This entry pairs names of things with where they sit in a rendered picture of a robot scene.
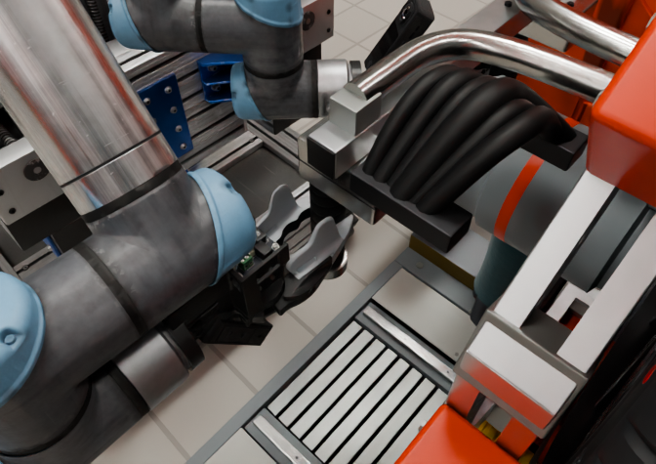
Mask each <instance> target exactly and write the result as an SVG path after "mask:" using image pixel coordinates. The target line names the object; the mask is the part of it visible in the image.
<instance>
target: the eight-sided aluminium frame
mask: <svg viewBox="0 0 656 464"><path fill-rule="evenodd" d="M618 191H619V189H618V188H616V187H614V186H612V185H611V184H609V183H607V182H605V181H603V180H602V179H600V178H598V177H596V176H594V175H592V174H591V173H590V172H588V171H587V168H586V170H585V171H584V173H583V174H582V176H581V177H580V179H579V180H578V182H577V183H576V185H575V187H574V188H573V190H572V191H571V192H570V193H569V195H568V196H567V198H566V199H565V201H564V202H563V204H562V205H561V207H560V208H559V210H558V211H557V213H556V214H555V216H554V217H553V219H552V221H551V222H550V224H549V225H548V227H547V228H546V230H545V231H544V233H543V234H542V236H541V237H540V239H539V240H538V242H537V243H536V245H535V246H534V248H533V249H532V251H531V252H530V254H529V256H528V257H527V259H526V260H525V262H524V263H523V265H522V266H521V268H520V269H519V271H518V272H517V274H516V275H515V277H514V278H513V280H512V282H511V283H510V285H509V286H508V288H507V289H506V291H505V292H504V293H503V294H502V295H501V296H500V297H499V298H498V299H497V300H496V301H495V302H494V303H493V304H492V305H491V306H490V307H489V308H488V309H486V311H485V312H484V314H483V316H482V318H481V320H480V321H479V323H478V325H477V327H476V328H475V330H474V332H473V334H472V335H471V338H470V340H469V341H468V343H467V345H466V347H465V348H464V349H463V351H462V353H461V355H460V356H459V358H458V360H457V362H456V363H455V365H454V367H453V371H454V372H455V373H456V376H455V379H454V381H453V383H452V386H451V388H450V391H449V393H448V396H447V398H446V400H445V403H444V404H447V405H449V406H450V407H452V408H453V409H454V410H455V411H457V412H458V413H459V414H460V415H462V416H463V417H464V418H465V419H467V420H468V421H469V422H470V423H472V424H473V425H474V427H476V428H477V429H478V428H479V427H480V425H481V424H482V423H483V422H484V421H487V422H488V423H489V424H490V425H492V426H493V427H494V428H496V429H497V430H498V431H499V432H501V435H500V436H499V438H498V439H497V440H496V441H495V443H496V444H497V445H498V446H499V447H501V448H502V449H503V450H504V451H506V452H507V453H508V454H509V455H511V456H512V457H513V458H514V459H516V460H517V461H518V460H519V458H520V457H521V456H522V455H523V454H524V452H525V451H526V450H527V449H528V448H529V447H530V445H531V444H532V443H533V442H535V441H536V439H537V438H538V437H539V438H540V439H544V438H545V437H546V436H547V435H548V433H549V432H550V431H551V429H552V428H553V427H554V425H555V424H556V423H557V421H558V420H559V419H560V417H561V416H562V415H563V414H564V412H565V411H566V410H567V408H568V407H569V406H570V405H571V403H572V402H573V401H574V400H575V399H576V398H577V397H578V395H579V394H580V393H581V391H582V390H583V389H584V387H585V386H586V385H587V384H588V382H589V381H590V379H591V378H592V376H593V374H594V373H595V370H596V368H597V367H598V365H599V363H600V362H601V360H602V358H603V357H604V352H603V350H604V349H605V348H606V346H607V345H608V343H609V342H610V341H611V339H612V338H613V337H614V335H615V334H616V332H617V331H618V330H619V328H620V327H621V326H622V324H623V323H624V321H625V320H626V319H627V317H628V316H629V315H630V313H631V312H632V310H633V309H634V308H635V306H636V305H637V303H638V302H639V300H640V299H641V298H642V296H643V295H644V294H645V292H646V291H647V289H648V288H649V287H650V285H651V284H652V283H653V281H654V280H655V278H656V214H655V215H654V216H653V218H652V219H651V221H650V222H649V224H648V225H647V226H646V228H645V229H644V231H643V232H642V233H641V235H640V236H639V238H638V239H637V241H636V242H635V244H634V245H633V247H632V248H631V249H630V251H629V252H628V254H627V255H626V257H625V258H624V259H623V261H622V262H621V264H620V265H619V266H618V268H617V269H616V271H615V272H614V274H613V275H612V276H611V277H610V278H609V280H608V281H607V282H606V284H605V285H604V287H603V288H602V290H601V289H599V288H598V287H596V288H594V289H593V290H591V291H589V292H588V293H586V292H585V291H583V290H582V289H580V288H578V287H577V286H575V285H574V284H572V283H570V282H569V281H567V282H566V283H565V284H564V286H563V287H562V289H561V290H560V291H559V293H558V294H557V296H556V297H555V299H554V301H553V304H552V305H551V307H550V308H549V309H548V311H547V312H546V313H544V312H542V311H541V310H539V307H540V306H541V305H542V303H543V302H544V300H545V299H546V297H547V296H548V294H549V293H550V291H551V290H552V288H553V287H554V285H555V284H556V282H557V281H558V279H559V278H560V276H561V275H562V273H563V272H564V270H565V269H566V267H567V266H568V265H569V263H570V262H571V260H572V259H573V257H574V256H575V254H576V253H577V251H578V250H579V248H580V247H581V245H582V244H583V243H584V241H585V240H586V238H587V237H588V235H589V234H590V232H591V231H592V229H593V228H594V226H595V225H596V223H597V222H598V220H599V219H600V217H601V216H602V214H603V213H604V211H605V210H606V208H607V207H608V205H609V204H610V203H611V201H612V200H613V198H614V197H615V195H616V194H617V192H618ZM566 312H569V313H570V314H572V315H574V316H576V317H577V318H579V319H580V321H579V323H578V324H577V325H576V327H575V328H574V330H573V331H572V330H570V329H569V328H567V327H566V326H564V325H563V324H561V323H560V322H559V321H560V320H561V319H562V317H563V316H564V314H565V313H566Z"/></svg>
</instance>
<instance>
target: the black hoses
mask: <svg viewBox="0 0 656 464"><path fill-rule="evenodd" d="M587 143H588V135H586V134H584V133H582V132H580V131H578V130H576V129H574V128H572V127H571V126H570V125H569V124H568V123H567V122H566V121H565V120H564V119H563V118H562V117H561V116H560V115H559V114H558V113H557V112H556V111H555V110H554V109H553V108H552V107H551V106H550V105H549V104H548V103H547V102H546V101H545V100H544V99H543V98H542V97H541V96H539V95H538V94H537V93H536V92H535V91H534V90H532V89H531V88H530V87H529V86H527V85H526V84H524V83H523V82H521V81H519V80H516V79H513V78H510V77H507V76H505V77H500V78H496V77H494V76H491V75H484V74H482V73H480V72H478V71H476V70H474V69H472V68H469V67H463V68H460V67H458V66H455V65H453V64H444V65H440V66H438V67H436V68H434V69H432V70H430V71H428V72H427V73H425V74H424V75H422V76H421V77H420V78H419V79H418V80H417V81H416V82H414V83H413V84H412V85H411V87H410V88H409V89H408V90H407V91H406V92H405V93H404V95H403V96H402V97H401V98H400V100H399V101H398V102H397V104H396V105H395V107H394V108H393V110H392V111H391V113H390V114H389V117H388V118H387V120H386V122H385V123H384V125H383V127H382V129H381V131H380V133H379V134H378V136H377V138H376V140H375V142H374V144H373V145H372V147H371V149H370V151H369V154H368V156H367V158H366V159H365V160H364V161H363V162H362V163H361V164H359V165H358V166H357V167H356V168H354V169H353V170H352V171H351V172H350V176H349V189H350V190H351V191H353V192H354V193H356V194H357V195H359V196H360V197H362V198H363V199H365V200H366V201H368V202H369V203H371V204H372V205H374V206H375V207H377V208H378V209H380V210H381V211H383V212H384V213H386V214H387V215H389V216H390V217H392V218H393V219H395V220H396V221H397V222H398V223H400V224H401V225H403V226H404V227H406V228H407V229H409V230H410V231H412V232H414V233H415V234H417V235H418V236H420V237H421V238H423V239H424V240H426V241H427V242H429V243H430V244H432V245H433V246H435V247H436V248H438V249H439V250H441V251H442V252H444V253H448V252H449V251H450V250H451V249H452V248H453V247H454V246H455V245H456V244H457V243H458V242H459V241H460V239H461V238H462V237H463V236H464V235H465V234H466V233H467V232H468V231H469V228H470V225H471V221H472V213H470V212H469V211H467V210H466V209H464V208H462V207H461V206H459V205H457V204H456V203H454V201H455V200H456V199H457V198H458V197H459V196H460V195H462V194H463V193H464V192H465V191H466V190H467V189H468V188H470V187H471V186H472V185H473V184H474V183H475V182H476V181H478V180H479V179H480V178H481V177H482V176H484V175H485V174H486V173H487V172H488V171H489V170H491V169H492V168H493V167H494V166H496V165H497V164H498V163H499V162H501V161H502V160H503V159H505V158H506V157H507V156H509V155H510V154H511V153H513V152H514V151H516V150H517V149H519V148H523V149H525V150H526V151H528V152H530V153H532V154H534V155H536V156H538V157H540V158H541V159H543V160H545V161H547V162H549V163H550V164H552V165H554V166H556V167H557V168H559V169H561V170H563V171H567V170H568V169H569V168H570V167H571V166H572V165H573V164H574V163H575V161H576V160H577V159H578V158H579V157H580V156H581V155H582V154H583V152H584V150H585V147H586V145H587Z"/></svg>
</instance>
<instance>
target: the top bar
mask: <svg viewBox="0 0 656 464"><path fill-rule="evenodd" d="M531 22H533V21H532V20H531V19H529V18H528V17H527V16H525V15H524V14H523V13H522V12H521V11H520V10H519V8H518V7H517V5H516V4H515V2H514V0H495V1H493V2H492V3H491V4H489V5H488V6H487V7H485V8H484V9H482V10H481V11H480V12H478V13H477V14H476V15H474V16H473V17H471V18H470V19H469V20H467V21H465V22H464V23H463V24H461V25H460V26H459V27H457V28H472V29H481V30H487V31H492V32H497V33H501V34H505V35H508V36H512V37H514V36H515V35H516V34H518V33H519V32H520V31H521V30H522V29H523V28H524V27H525V26H527V25H528V24H529V23H531ZM444 64H453V65H455V66H458V67H460V68H463V67H469V68H472V69H474V68H475V67H476V66H477V65H479V64H480V63H479V62H473V61H449V62H444V63H437V64H434V65H431V66H429V67H427V68H425V69H423V70H421V71H419V72H418V73H416V74H415V75H413V76H412V77H410V78H409V79H408V80H406V81H405V82H404V83H402V84H401V85H400V86H398V87H397V88H396V89H394V90H393V91H392V92H390V93H389V94H388V95H386V96H385V97H384V98H382V105H381V116H380V118H379V119H378V120H377V121H376V122H374V123H373V124H372V125H370V126H369V127H368V128H366V129H365V130H364V131H362V132H361V133H360V134H359V135H357V136H356V137H355V136H353V135H351V134H349V133H348V132H346V131H344V130H343V129H341V128H339V127H338V126H336V125H335V124H333V123H331V122H330V121H327V122H326V123H325V124H323V125H322V126H320V127H319V128H318V129H316V130H315V131H313V132H312V133H311V134H309V136H308V137H307V163H308V164H309V165H311V166H312V167H314V168H315V169H317V170H318V171H320V172H321V173H323V174H324V175H326V176H327V177H329V178H330V179H332V180H334V179H337V178H338V177H339V176H341V175H342V174H343V173H344V172H346V171H347V170H348V169H349V168H350V167H351V166H352V165H353V164H355V163H356V162H357V161H358V160H360V159H361V158H362V157H363V156H365V155H366V154H367V153H368V152H369V151H370V149H371V147H372V145H373V144H374V142H375V140H376V138H377V136H378V134H379V133H380V131H381V129H382V127H383V125H384V123H385V122H386V120H387V118H388V117H389V115H390V113H391V111H392V110H393V108H394V107H395V105H396V104H397V102H398V101H399V100H400V98H401V97H402V96H403V95H404V93H405V92H406V91H407V90H408V89H409V88H410V87H411V85H412V84H413V83H414V82H416V81H417V80H418V79H419V78H420V77H421V76H422V75H424V74H425V73H427V72H428V71H430V70H432V69H434V68H436V67H438V66H440V65H444Z"/></svg>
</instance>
